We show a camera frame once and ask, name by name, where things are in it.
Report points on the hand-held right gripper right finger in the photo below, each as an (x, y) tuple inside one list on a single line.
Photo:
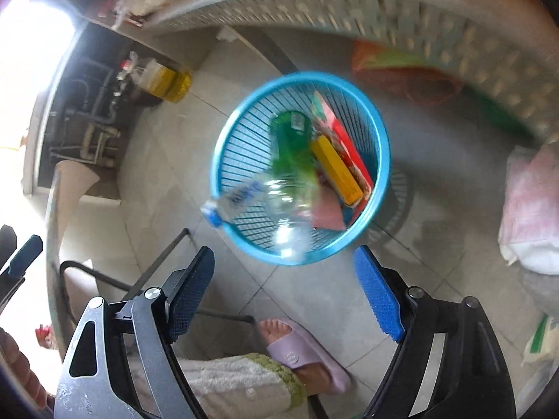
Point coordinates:
[(377, 292)]

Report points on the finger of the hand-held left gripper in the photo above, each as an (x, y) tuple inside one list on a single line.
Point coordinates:
[(28, 253), (6, 242)]

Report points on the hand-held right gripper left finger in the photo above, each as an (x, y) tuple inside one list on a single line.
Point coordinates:
[(192, 292)]

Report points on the pink sponge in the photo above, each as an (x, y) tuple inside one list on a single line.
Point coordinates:
[(327, 214)]

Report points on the clear bottle with blue label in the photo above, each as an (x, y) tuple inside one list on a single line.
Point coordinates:
[(262, 196)]

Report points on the blue plastic basket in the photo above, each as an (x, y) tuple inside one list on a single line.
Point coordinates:
[(236, 148)]

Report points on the red packet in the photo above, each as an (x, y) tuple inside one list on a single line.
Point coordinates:
[(349, 144)]

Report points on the green plastic bottle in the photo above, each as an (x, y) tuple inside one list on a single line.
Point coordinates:
[(290, 144)]

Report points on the person's left hand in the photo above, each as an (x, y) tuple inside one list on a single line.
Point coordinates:
[(17, 358)]

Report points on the person's foot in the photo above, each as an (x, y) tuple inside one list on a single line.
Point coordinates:
[(275, 327)]

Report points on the purple slipper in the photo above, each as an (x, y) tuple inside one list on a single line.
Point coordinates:
[(297, 353)]

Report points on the grey drain pipes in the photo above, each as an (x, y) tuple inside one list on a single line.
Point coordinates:
[(94, 133)]

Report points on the white green printed sack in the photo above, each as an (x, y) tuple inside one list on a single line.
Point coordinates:
[(541, 340)]

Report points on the pink plastic bag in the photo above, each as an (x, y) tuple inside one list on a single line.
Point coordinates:
[(533, 209)]

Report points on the yellow cooking oil bottle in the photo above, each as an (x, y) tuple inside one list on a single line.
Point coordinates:
[(170, 83)]

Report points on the green and red bag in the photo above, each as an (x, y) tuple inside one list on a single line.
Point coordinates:
[(393, 59)]

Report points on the white plastic bag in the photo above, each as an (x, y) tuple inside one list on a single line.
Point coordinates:
[(139, 2)]

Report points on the perforated metal shelf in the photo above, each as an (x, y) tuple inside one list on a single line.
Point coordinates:
[(349, 13)]

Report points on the black metal stool frame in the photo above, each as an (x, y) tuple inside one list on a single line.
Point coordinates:
[(100, 277)]

